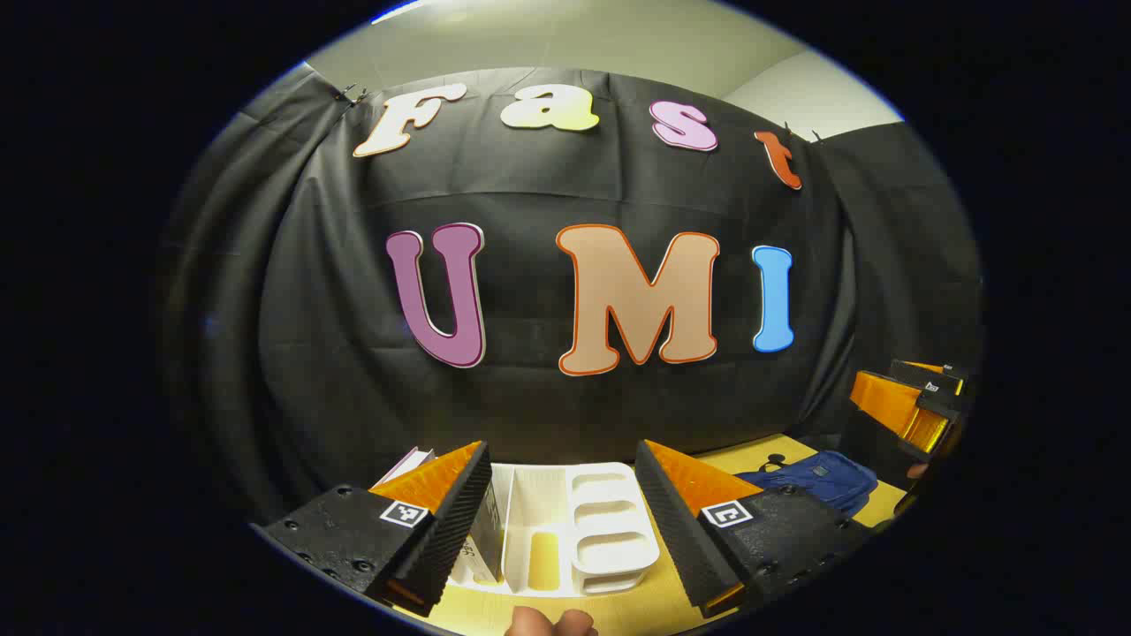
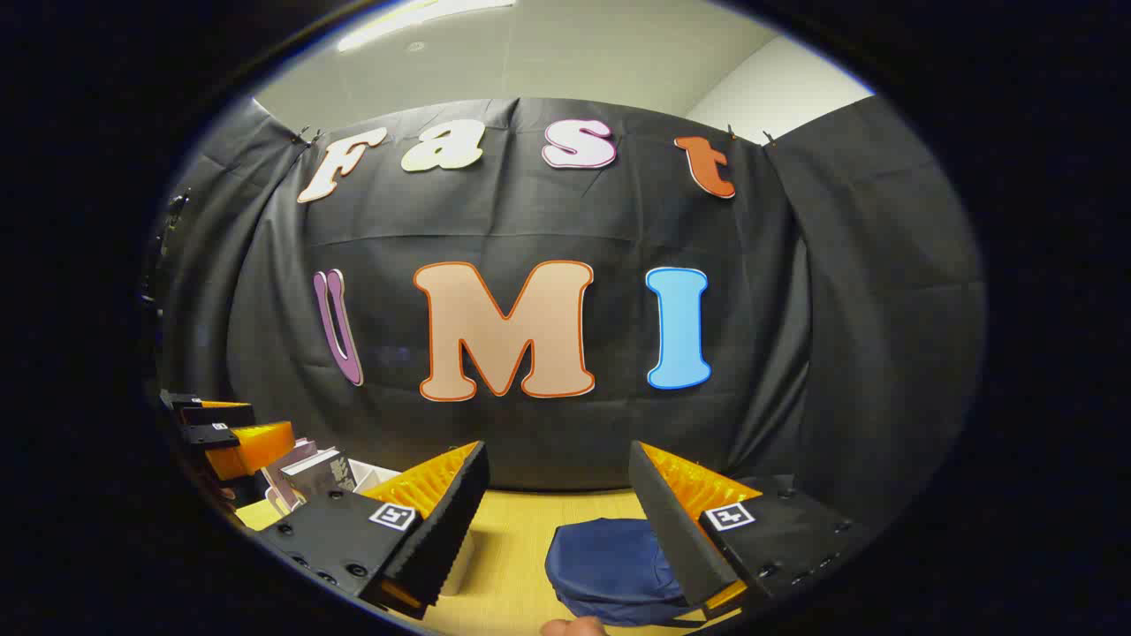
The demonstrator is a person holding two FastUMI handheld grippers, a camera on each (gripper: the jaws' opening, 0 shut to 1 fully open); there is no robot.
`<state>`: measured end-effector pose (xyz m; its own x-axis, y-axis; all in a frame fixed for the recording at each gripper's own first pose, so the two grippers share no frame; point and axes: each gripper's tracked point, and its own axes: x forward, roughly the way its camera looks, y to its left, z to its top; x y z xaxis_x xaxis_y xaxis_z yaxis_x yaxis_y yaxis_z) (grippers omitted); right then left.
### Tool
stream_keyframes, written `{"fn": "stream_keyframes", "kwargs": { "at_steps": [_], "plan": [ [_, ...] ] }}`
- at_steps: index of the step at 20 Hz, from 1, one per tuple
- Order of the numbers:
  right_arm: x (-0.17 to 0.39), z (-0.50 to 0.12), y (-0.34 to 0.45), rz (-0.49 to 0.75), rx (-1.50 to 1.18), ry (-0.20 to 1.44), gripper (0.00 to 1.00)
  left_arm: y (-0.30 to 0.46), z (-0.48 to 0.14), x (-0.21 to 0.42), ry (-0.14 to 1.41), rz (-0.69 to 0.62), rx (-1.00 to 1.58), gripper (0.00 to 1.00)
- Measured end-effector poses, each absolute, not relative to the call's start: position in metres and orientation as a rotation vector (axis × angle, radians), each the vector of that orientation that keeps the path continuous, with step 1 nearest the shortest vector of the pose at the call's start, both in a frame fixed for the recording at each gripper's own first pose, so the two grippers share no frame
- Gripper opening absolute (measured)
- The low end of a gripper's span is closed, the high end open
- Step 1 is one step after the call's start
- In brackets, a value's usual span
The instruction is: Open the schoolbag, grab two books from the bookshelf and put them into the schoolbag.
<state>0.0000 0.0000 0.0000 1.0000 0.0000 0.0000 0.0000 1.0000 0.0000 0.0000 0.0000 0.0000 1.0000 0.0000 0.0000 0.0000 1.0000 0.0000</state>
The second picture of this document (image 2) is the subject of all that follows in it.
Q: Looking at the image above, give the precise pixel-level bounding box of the purple cover book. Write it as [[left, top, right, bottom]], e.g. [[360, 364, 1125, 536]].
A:
[[262, 438, 319, 516]]

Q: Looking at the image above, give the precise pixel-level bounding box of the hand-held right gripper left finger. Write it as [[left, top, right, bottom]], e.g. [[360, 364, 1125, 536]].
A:
[[254, 440, 492, 619]]

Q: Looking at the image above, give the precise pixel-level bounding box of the blue schoolbag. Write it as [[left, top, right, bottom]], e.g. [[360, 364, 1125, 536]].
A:
[[543, 517, 708, 630]]

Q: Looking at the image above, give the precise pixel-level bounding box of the black backdrop cloth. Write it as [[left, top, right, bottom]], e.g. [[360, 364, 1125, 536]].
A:
[[155, 95, 987, 533]]

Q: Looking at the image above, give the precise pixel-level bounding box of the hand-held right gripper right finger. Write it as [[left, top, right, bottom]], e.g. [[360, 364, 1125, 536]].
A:
[[629, 440, 872, 625]]

